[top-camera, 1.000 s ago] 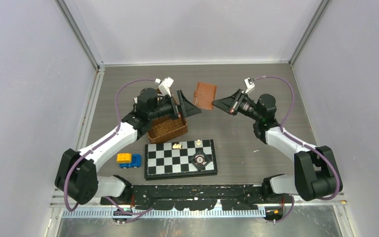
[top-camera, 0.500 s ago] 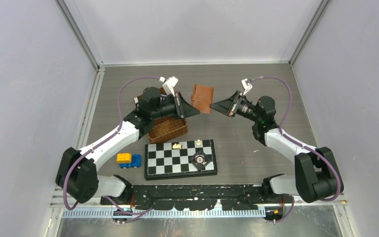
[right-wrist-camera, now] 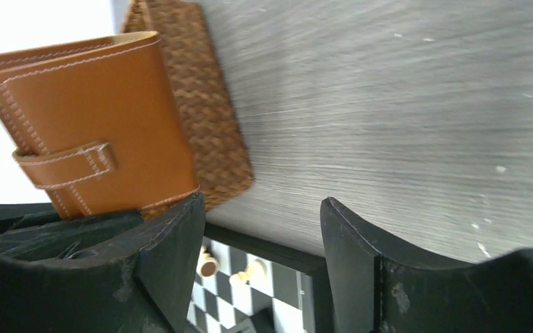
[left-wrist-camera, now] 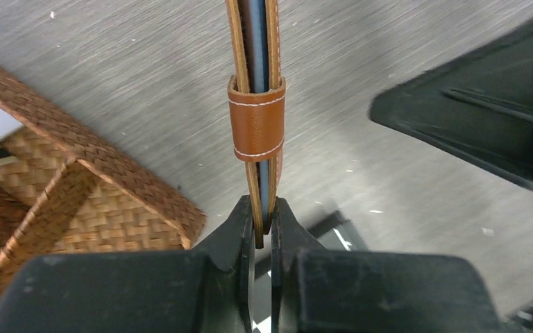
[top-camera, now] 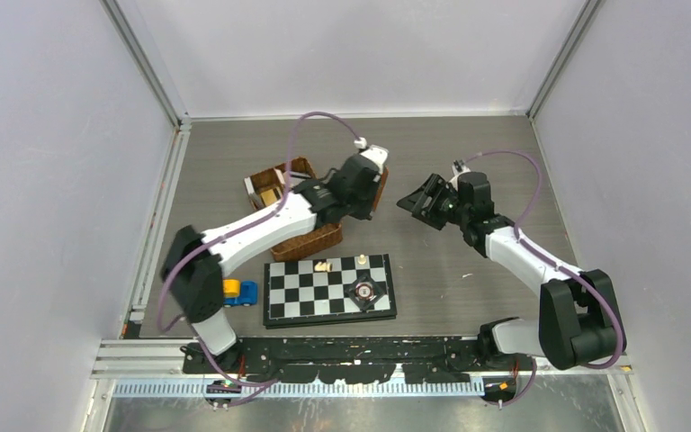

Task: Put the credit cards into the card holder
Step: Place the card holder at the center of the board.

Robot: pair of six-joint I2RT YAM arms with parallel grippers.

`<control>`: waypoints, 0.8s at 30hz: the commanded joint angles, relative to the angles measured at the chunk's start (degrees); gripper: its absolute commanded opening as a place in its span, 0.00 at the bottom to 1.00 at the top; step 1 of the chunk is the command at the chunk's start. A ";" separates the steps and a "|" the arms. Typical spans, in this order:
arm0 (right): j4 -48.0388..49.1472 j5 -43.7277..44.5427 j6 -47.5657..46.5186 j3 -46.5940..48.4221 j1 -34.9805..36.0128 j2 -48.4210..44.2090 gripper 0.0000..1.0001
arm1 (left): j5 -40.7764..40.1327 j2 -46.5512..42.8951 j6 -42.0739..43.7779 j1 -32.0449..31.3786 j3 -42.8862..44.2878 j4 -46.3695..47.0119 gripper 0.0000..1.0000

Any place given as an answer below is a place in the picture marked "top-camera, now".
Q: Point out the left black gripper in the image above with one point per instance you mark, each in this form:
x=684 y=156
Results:
x=365 y=213

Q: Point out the brown woven basket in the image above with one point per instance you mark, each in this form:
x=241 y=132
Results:
x=294 y=227

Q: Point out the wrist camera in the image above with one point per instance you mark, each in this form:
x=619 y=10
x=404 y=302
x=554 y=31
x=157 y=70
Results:
x=376 y=154
x=459 y=167

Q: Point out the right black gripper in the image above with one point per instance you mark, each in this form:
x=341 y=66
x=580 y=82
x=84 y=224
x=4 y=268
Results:
x=414 y=202

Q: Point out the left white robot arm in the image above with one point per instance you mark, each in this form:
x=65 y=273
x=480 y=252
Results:
x=197 y=263

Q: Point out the brown leather card holder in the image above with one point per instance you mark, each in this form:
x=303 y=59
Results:
x=383 y=185

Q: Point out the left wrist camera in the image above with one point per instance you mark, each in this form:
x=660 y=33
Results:
x=376 y=154

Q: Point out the black red round object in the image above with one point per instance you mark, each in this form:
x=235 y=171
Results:
x=364 y=292

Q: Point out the fallen cream chess piece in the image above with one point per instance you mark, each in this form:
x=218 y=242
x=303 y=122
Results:
x=322 y=267

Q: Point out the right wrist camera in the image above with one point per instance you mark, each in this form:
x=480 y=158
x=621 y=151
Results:
x=459 y=167

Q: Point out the blue yellow toy truck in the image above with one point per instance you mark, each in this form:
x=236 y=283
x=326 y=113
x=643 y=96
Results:
x=239 y=293

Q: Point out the white magnetic stripe card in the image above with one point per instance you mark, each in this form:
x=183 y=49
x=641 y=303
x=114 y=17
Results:
x=280 y=177

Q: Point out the black white chessboard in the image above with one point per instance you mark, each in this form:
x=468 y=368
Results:
x=294 y=295

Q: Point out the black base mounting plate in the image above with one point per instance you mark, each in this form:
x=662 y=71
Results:
x=355 y=360

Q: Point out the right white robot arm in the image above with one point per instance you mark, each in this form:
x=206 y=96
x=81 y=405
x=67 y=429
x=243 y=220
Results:
x=578 y=321

